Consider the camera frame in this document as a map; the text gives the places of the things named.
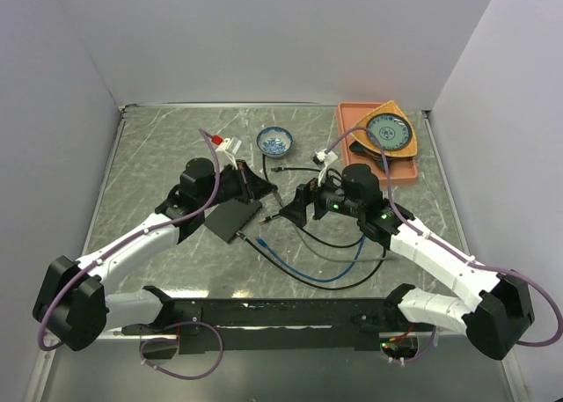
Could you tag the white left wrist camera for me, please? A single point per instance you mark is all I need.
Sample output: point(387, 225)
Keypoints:
point(226, 150)

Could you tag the dark blue triangular plate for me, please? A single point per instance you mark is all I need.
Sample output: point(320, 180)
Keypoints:
point(363, 155)

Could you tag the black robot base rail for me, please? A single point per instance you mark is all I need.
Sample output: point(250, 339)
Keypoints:
point(274, 323)

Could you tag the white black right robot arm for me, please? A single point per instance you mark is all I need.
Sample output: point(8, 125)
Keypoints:
point(492, 309)

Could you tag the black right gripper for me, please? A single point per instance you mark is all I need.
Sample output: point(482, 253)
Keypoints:
point(306, 194)

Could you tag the pink plastic tray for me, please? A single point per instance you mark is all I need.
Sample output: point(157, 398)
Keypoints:
point(403, 171)

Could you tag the black network switch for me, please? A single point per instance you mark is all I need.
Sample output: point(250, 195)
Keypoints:
point(231, 217)

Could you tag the teal round patterned plate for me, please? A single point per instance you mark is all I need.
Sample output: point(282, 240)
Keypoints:
point(391, 130)

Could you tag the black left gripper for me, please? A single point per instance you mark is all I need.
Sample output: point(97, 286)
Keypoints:
point(252, 186)

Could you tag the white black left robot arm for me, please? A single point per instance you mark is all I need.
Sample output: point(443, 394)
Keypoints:
point(77, 299)

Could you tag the blue white porcelain bowl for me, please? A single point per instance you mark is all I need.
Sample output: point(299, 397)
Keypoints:
point(274, 142)

